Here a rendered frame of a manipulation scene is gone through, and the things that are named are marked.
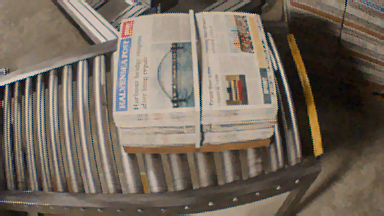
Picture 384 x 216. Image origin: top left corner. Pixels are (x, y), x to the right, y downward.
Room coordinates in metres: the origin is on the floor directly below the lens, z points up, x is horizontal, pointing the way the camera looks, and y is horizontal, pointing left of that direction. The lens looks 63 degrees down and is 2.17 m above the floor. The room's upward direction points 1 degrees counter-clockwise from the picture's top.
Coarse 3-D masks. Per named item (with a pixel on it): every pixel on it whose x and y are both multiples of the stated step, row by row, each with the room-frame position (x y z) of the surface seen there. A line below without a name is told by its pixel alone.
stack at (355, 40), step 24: (288, 0) 1.33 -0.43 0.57; (312, 0) 1.25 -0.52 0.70; (336, 0) 1.23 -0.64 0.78; (360, 0) 1.22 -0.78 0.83; (288, 24) 1.30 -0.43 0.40; (312, 24) 1.25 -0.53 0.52; (336, 24) 1.22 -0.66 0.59; (360, 24) 1.20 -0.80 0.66; (288, 48) 1.27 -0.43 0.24; (312, 48) 1.25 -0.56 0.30; (360, 48) 1.19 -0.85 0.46; (288, 72) 1.27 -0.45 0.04; (312, 72) 1.24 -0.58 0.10; (360, 72) 1.18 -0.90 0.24
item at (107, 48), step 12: (264, 24) 1.00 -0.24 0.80; (276, 24) 1.00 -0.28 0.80; (276, 36) 0.97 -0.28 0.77; (84, 48) 0.93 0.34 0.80; (96, 48) 0.92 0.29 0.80; (108, 48) 0.91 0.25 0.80; (48, 60) 0.91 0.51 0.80; (60, 60) 0.90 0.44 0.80; (72, 60) 0.89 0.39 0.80; (108, 60) 0.90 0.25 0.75; (12, 72) 0.88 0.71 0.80; (24, 72) 0.87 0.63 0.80; (36, 72) 0.86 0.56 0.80; (48, 72) 0.86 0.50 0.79; (60, 72) 0.87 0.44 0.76; (0, 84) 0.83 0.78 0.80; (12, 84) 0.83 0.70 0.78; (24, 84) 0.84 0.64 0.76; (60, 84) 0.87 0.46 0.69; (12, 96) 0.83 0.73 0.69
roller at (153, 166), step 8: (144, 160) 0.56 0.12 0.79; (152, 160) 0.56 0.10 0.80; (160, 160) 0.57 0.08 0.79; (144, 168) 0.54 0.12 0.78; (152, 168) 0.54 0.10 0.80; (160, 168) 0.54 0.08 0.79; (152, 176) 0.51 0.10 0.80; (160, 176) 0.51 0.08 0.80; (152, 184) 0.49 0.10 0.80; (160, 184) 0.49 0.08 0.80; (152, 192) 0.47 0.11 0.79
